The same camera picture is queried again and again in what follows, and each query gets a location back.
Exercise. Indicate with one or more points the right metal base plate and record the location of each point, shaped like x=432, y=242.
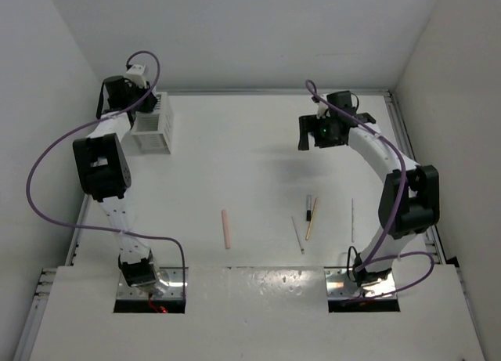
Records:
x=339, y=287

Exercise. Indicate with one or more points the pink makeup stick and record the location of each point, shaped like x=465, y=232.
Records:
x=225, y=226

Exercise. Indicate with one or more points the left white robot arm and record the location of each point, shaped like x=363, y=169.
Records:
x=104, y=173

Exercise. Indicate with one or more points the white slatted organizer box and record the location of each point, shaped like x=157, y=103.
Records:
x=153, y=132

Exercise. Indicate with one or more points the thin grey makeup pencil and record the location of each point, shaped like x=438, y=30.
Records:
x=302, y=249

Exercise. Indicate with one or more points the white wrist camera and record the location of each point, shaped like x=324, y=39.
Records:
x=322, y=107
x=137, y=73

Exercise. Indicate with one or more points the metal base plate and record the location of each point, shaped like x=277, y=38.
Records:
x=169, y=287
x=339, y=287

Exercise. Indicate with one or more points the black silver eyeliner pen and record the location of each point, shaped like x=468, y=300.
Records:
x=308, y=208

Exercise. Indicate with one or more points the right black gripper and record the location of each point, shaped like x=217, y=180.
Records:
x=311, y=124

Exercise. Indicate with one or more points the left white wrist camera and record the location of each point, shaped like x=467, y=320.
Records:
x=137, y=73

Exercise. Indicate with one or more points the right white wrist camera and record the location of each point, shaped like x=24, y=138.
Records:
x=322, y=107

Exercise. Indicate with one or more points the thin white makeup stick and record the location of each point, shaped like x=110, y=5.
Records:
x=352, y=221

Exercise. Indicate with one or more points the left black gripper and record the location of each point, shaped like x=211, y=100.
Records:
x=148, y=104

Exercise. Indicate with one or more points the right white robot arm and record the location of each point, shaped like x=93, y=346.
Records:
x=409, y=203

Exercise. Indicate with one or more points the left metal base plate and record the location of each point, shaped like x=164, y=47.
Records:
x=169, y=287

